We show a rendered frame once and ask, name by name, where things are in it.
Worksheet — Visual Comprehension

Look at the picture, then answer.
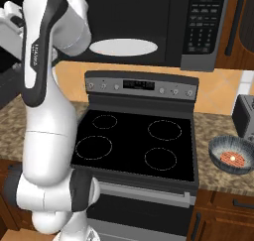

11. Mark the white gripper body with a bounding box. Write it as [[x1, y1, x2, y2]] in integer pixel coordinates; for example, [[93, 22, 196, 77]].
[[0, 17, 24, 60]]

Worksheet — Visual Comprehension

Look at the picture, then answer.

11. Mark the white microwave turntable plate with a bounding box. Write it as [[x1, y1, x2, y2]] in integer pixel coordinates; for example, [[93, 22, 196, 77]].
[[88, 38, 160, 58]]

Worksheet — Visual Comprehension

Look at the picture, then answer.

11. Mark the black microwave door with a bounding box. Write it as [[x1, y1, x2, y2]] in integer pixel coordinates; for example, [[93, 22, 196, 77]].
[[53, 0, 187, 68]]

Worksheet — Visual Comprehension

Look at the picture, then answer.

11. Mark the black microwave oven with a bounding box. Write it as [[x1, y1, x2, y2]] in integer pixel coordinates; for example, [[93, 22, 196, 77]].
[[53, 0, 231, 73]]

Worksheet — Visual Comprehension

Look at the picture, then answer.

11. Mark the black oven door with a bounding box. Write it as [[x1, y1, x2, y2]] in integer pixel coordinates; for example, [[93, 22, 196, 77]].
[[84, 181, 196, 241]]

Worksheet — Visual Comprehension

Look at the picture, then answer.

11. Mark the brown waffle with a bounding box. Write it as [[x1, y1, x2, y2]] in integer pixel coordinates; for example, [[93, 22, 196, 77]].
[[219, 151, 246, 169]]

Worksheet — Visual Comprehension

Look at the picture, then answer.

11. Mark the brown wooden base cupboard door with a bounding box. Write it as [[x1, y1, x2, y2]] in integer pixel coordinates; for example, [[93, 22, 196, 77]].
[[186, 207, 254, 241]]

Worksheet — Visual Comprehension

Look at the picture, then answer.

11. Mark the dark grey appliance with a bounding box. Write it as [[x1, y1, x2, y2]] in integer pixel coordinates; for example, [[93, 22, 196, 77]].
[[0, 48, 27, 110]]

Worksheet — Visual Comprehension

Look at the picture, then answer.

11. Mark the black and grey stove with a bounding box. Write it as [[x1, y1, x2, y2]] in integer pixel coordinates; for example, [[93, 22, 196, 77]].
[[69, 69, 200, 241]]

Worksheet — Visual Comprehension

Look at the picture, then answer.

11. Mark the brown wooden base cupboard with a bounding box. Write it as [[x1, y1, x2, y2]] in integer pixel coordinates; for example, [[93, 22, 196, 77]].
[[0, 158, 36, 233]]

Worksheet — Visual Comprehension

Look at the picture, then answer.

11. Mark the grey toaster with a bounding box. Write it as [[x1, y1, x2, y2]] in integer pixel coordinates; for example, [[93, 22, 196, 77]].
[[230, 93, 254, 144]]

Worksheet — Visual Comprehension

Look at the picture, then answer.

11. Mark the brown wooden drawer front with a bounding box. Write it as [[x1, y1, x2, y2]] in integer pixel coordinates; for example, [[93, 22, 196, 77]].
[[208, 188, 254, 220]]

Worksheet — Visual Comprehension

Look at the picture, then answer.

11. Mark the grey oven door handle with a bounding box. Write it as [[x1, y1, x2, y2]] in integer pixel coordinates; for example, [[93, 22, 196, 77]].
[[97, 181, 196, 208]]

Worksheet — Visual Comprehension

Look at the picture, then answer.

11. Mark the long black cupboard handle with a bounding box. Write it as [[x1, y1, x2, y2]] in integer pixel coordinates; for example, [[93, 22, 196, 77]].
[[224, 0, 248, 58]]

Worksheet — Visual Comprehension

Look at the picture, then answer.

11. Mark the short black cupboard handle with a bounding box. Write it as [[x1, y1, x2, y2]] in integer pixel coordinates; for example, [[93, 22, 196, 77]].
[[190, 211, 202, 241]]

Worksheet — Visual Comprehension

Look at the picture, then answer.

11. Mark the black drawer handle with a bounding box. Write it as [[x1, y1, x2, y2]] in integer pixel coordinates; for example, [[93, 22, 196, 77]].
[[232, 198, 254, 210]]

